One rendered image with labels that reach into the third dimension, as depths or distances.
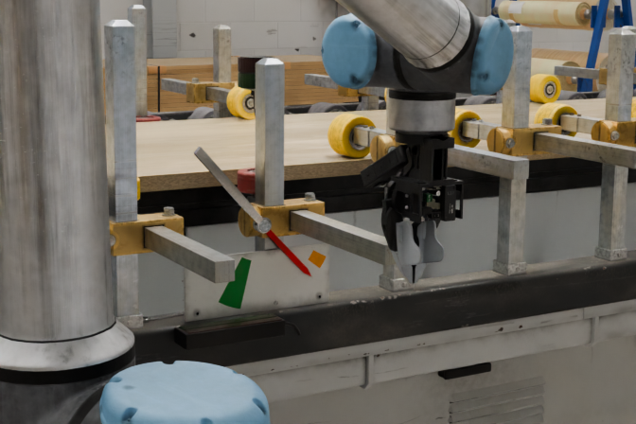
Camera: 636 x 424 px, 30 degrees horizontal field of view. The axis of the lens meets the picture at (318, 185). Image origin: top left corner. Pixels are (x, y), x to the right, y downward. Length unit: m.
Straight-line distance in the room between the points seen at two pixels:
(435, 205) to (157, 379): 0.62
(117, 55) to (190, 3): 7.93
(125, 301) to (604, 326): 1.02
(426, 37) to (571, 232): 1.33
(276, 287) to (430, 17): 0.76
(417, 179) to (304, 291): 0.43
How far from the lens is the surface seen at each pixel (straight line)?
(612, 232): 2.35
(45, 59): 1.08
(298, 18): 10.17
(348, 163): 2.20
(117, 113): 1.78
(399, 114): 1.57
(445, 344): 2.19
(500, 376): 2.59
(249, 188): 2.00
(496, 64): 1.39
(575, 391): 2.75
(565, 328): 2.36
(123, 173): 1.79
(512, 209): 2.18
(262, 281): 1.91
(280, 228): 1.91
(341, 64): 1.46
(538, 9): 9.21
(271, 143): 1.89
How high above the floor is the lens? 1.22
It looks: 10 degrees down
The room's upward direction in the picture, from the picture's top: 1 degrees clockwise
